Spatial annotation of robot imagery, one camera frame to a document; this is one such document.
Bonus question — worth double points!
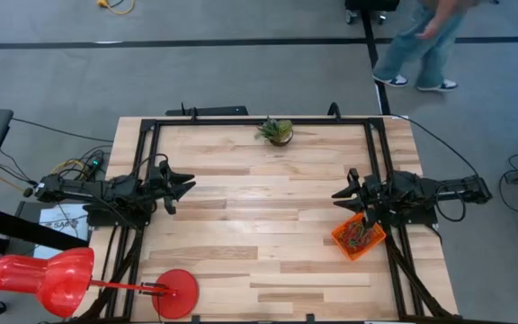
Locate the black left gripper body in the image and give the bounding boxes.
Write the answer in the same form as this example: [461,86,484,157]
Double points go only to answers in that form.
[144,159,180,212]

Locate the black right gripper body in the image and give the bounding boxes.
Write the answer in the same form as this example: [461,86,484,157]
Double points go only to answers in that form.
[348,167,391,213]

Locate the light green rubber band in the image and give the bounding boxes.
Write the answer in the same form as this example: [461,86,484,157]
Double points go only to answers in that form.
[343,222,363,248]

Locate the orange plastic mesh bin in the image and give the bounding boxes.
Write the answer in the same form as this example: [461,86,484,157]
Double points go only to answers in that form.
[330,211,388,263]

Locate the black box with antennas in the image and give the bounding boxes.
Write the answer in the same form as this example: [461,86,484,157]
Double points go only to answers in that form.
[165,102,250,118]

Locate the potted succulent plant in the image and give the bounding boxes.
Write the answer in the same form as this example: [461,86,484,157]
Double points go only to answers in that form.
[254,117,295,148]

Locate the white paper sheet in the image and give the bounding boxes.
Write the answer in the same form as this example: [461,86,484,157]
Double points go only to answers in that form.
[32,203,90,261]

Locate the red desk lamp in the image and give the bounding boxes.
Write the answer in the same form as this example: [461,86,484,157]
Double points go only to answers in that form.
[0,246,201,320]

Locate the black rolling stand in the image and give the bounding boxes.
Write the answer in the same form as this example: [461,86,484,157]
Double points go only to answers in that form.
[0,201,90,316]

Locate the person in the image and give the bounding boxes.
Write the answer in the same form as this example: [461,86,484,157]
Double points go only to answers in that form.
[371,0,483,94]

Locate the black cart with casters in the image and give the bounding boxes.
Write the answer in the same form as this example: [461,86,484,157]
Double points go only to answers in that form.
[344,0,402,26]

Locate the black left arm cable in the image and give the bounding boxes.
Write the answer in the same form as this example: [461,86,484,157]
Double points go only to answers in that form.
[130,152,171,190]

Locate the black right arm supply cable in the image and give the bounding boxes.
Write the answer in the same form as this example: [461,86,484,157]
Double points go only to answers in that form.
[328,102,483,179]

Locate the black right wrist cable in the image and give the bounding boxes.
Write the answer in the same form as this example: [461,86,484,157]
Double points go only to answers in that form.
[434,184,468,223]

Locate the black floor cable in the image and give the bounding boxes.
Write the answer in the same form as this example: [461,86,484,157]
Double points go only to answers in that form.
[11,116,115,144]

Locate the yellow extension cable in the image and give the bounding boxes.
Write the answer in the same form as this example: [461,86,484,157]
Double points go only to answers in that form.
[95,0,136,16]

